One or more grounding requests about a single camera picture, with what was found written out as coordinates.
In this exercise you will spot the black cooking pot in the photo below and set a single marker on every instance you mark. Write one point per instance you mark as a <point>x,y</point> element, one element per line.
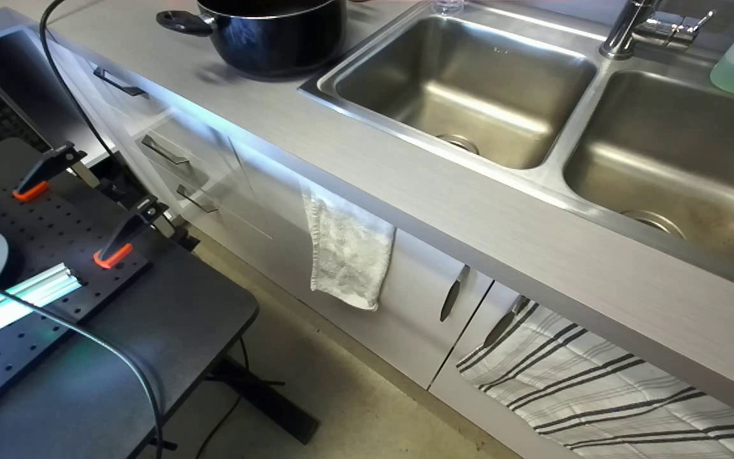
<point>278,41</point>

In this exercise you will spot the glass pot lid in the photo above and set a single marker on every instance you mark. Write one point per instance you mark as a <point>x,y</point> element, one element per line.
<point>266,7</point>

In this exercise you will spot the white hanging towel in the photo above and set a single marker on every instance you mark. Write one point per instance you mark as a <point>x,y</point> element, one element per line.
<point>351,255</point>

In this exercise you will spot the stainless steel double sink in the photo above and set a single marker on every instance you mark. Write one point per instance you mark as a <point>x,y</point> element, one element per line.
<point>504,94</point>

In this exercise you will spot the black table foot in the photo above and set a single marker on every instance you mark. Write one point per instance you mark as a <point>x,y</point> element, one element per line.
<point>269,400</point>

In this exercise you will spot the white black-striped towel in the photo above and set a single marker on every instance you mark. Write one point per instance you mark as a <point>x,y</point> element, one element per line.
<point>604,391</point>

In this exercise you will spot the black perforated robot table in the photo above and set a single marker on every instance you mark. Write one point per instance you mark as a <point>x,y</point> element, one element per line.
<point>88,365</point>

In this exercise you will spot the chrome sink faucet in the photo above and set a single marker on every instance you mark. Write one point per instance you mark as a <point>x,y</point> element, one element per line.
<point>638,29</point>

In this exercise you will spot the aluminium rail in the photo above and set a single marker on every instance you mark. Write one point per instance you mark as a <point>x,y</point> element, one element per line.
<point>37,287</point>

